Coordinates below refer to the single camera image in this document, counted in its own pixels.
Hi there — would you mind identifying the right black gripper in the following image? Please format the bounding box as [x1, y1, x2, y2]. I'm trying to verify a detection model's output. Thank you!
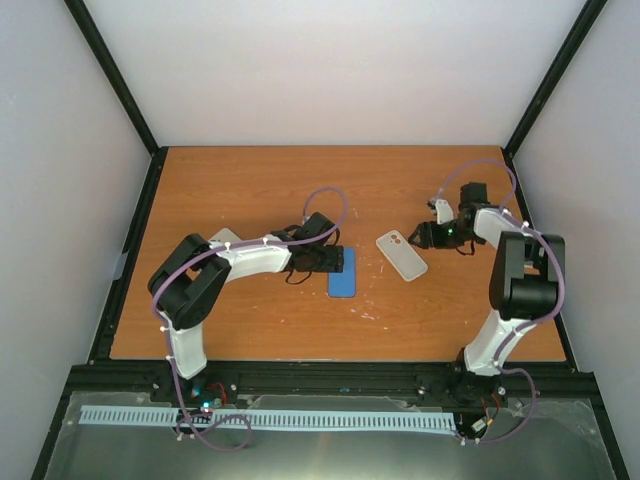
[408, 220, 480, 251]

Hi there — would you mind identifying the black smartphone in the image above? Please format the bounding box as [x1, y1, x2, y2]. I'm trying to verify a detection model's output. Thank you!
[327, 247, 356, 298]

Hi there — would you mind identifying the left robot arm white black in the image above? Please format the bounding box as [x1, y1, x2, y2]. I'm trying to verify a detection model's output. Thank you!
[148, 212, 347, 403]

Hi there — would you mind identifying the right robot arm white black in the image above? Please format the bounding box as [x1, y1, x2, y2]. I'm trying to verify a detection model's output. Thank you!
[408, 182, 566, 405]

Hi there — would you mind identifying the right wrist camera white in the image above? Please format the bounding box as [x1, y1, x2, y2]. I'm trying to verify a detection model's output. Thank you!
[427, 198, 455, 225]

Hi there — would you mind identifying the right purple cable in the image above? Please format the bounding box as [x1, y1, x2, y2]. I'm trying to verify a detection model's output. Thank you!
[437, 158, 566, 445]

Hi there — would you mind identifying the purple cable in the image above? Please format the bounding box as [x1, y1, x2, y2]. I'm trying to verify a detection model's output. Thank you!
[150, 186, 350, 453]
[437, 158, 566, 445]

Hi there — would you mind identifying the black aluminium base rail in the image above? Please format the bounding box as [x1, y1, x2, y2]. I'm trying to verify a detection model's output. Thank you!
[63, 361, 603, 412]

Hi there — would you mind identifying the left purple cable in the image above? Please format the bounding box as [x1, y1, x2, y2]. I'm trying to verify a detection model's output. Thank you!
[150, 186, 350, 453]

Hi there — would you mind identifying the light blue slotted cable duct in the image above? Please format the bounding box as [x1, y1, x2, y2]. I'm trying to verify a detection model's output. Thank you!
[78, 405, 456, 435]

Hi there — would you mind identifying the black right frame post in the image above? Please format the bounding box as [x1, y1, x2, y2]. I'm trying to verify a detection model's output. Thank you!
[503, 0, 609, 156]

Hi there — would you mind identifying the black frame post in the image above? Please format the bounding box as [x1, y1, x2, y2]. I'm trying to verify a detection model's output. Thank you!
[63, 0, 162, 156]
[503, 0, 609, 156]

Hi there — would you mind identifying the black left frame post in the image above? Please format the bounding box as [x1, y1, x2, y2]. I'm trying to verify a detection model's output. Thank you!
[63, 0, 162, 156]

